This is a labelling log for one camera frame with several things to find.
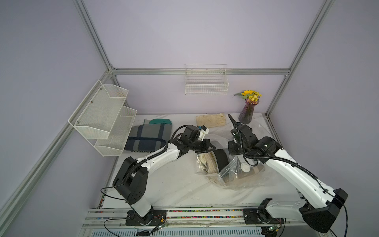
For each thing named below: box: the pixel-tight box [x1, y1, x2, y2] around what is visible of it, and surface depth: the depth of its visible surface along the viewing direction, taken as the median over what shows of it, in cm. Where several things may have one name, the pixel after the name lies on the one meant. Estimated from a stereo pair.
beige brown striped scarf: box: [237, 164, 266, 180], surface depth 80 cm
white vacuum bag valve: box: [240, 162, 251, 173], surface depth 80 cm
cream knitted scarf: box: [196, 151, 227, 188], surface depth 90 cm
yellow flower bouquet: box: [232, 89, 263, 105], surface depth 101 cm
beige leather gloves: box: [195, 113, 227, 128], surface depth 120 cm
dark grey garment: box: [124, 119, 173, 153], surface depth 103 cm
